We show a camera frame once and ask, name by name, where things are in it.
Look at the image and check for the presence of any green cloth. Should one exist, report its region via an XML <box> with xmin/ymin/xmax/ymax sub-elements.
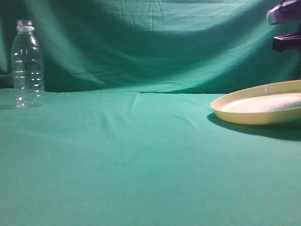
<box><xmin>0</xmin><ymin>0</ymin><xmax>301</xmax><ymax>226</ymax></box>

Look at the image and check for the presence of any clear plastic bottle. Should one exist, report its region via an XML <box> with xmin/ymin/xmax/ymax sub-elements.
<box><xmin>11</xmin><ymin>19</ymin><xmax>45</xmax><ymax>108</ymax></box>

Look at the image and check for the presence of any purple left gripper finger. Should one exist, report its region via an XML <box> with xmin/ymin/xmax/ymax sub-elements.
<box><xmin>272</xmin><ymin>33</ymin><xmax>301</xmax><ymax>52</ymax></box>

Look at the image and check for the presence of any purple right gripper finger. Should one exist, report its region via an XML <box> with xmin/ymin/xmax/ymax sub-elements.
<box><xmin>266</xmin><ymin>0</ymin><xmax>301</xmax><ymax>25</ymax></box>

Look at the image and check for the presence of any pale yellow plastic plate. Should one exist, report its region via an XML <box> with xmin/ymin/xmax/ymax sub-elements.
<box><xmin>210</xmin><ymin>80</ymin><xmax>301</xmax><ymax>125</ymax></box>

